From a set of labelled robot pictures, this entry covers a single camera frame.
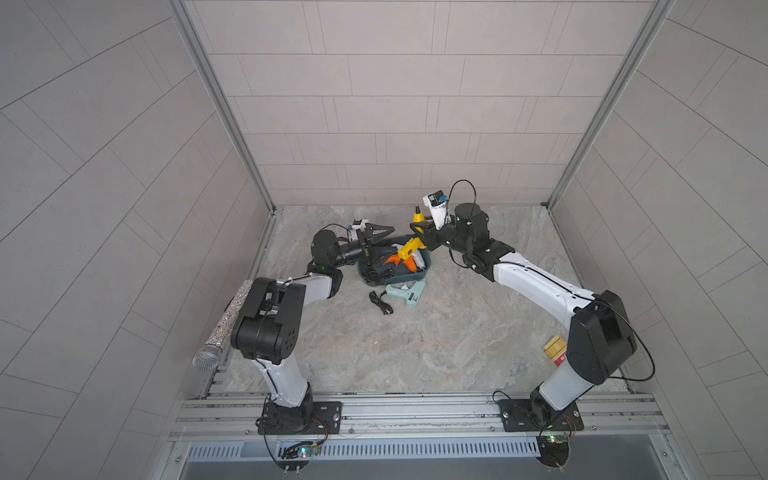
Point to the yellow red small box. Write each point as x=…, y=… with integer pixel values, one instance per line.
x=556, y=350

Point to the orange glue gun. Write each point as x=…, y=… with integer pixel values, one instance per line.
x=413, y=263

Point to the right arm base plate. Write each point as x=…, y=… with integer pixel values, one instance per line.
x=526, y=415

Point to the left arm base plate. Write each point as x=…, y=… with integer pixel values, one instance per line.
x=318, y=418

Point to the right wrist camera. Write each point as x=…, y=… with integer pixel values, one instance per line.
x=437, y=203

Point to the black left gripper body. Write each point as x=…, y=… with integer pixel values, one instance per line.
x=362, y=247

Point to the mint green glue gun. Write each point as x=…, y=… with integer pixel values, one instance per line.
x=410, y=294

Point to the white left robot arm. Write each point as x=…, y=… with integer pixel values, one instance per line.
x=267, y=328

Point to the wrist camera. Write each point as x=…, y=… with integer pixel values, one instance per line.
x=358, y=227
x=437, y=203

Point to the glittery silver microphone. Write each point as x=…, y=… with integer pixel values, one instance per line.
x=210, y=355

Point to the aluminium mounting rail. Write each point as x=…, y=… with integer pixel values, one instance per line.
x=390, y=416

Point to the teal plastic storage box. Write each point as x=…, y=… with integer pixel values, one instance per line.
x=382, y=273

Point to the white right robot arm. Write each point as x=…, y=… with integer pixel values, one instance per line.
x=600, y=336

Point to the yellow glue gun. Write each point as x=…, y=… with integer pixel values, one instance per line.
x=415, y=243

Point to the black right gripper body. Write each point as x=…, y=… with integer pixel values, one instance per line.
x=452, y=236

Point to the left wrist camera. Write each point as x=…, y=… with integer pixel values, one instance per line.
x=358, y=227

